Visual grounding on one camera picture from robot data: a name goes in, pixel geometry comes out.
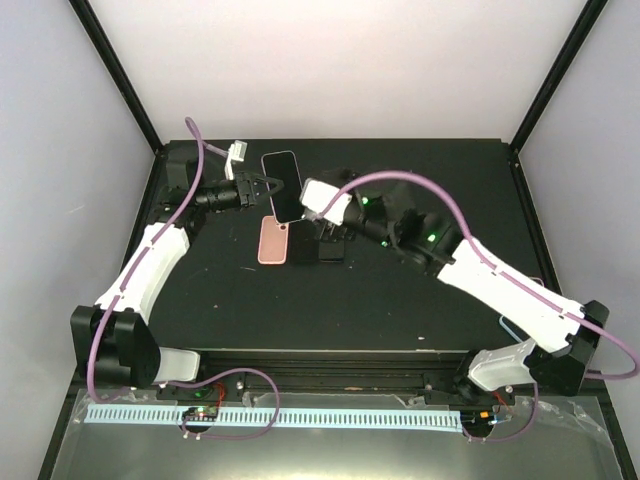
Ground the black phone case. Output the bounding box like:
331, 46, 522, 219
318, 241, 345, 263

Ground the black phone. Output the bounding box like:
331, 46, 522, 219
288, 220, 319, 265

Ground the pink phone case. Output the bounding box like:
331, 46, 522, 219
257, 216, 289, 265

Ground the blue cased phone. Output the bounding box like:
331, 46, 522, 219
498, 316, 529, 343

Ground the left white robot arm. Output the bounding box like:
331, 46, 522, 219
70, 141, 284, 399

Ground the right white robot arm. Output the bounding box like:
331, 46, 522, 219
300, 171, 609, 403

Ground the left small circuit board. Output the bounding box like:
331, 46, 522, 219
181, 406, 219, 422

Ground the small circuit board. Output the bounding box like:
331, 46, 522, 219
181, 406, 219, 422
460, 410, 505, 426

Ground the right small circuit board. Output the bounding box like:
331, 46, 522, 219
460, 410, 505, 426

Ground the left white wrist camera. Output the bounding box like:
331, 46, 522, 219
224, 140, 247, 181

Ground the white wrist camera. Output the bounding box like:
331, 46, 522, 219
224, 140, 247, 181
300, 178, 352, 226

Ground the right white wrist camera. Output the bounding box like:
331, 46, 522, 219
300, 178, 352, 226

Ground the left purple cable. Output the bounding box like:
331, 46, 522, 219
85, 116, 226, 404

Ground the purple cable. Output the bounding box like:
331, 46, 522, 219
319, 170, 640, 379
85, 116, 226, 404

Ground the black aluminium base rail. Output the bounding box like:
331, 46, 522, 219
166, 350, 495, 405

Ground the white slotted cable duct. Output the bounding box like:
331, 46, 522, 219
84, 404, 462, 433

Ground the left black frame post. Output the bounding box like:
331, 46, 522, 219
68, 0, 163, 155

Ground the black frame post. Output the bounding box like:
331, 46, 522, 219
504, 0, 609, 166
68, 0, 163, 155

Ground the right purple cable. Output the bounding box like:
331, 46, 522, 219
319, 170, 640, 379

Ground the right black frame post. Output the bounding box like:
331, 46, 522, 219
504, 0, 609, 166

